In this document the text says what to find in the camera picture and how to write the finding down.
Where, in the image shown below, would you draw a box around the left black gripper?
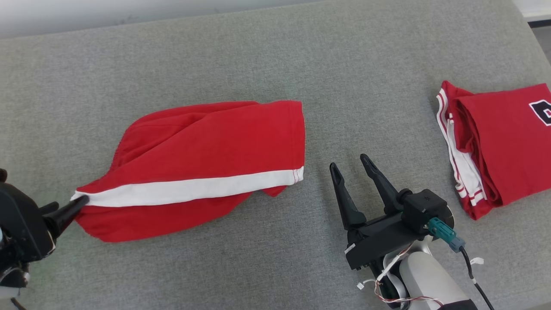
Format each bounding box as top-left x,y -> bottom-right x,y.
0,182 -> 90,264

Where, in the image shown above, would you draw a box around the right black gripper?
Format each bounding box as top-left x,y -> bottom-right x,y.
329,153 -> 429,272

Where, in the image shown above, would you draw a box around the twisted red white wires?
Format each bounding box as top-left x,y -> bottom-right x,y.
356,245 -> 445,309

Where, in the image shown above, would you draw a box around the red shorts with white stripe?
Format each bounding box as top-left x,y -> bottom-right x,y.
71,100 -> 306,243

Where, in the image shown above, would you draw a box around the red basketball jersey white sleeves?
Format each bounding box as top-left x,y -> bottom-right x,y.
436,81 -> 551,220

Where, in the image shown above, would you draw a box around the teal cable connector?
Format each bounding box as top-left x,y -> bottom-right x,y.
427,217 -> 467,253

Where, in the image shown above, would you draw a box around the black tape band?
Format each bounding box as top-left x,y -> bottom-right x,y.
439,300 -> 477,310

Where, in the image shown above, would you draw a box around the black camera cable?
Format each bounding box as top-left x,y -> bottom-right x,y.
459,248 -> 495,310

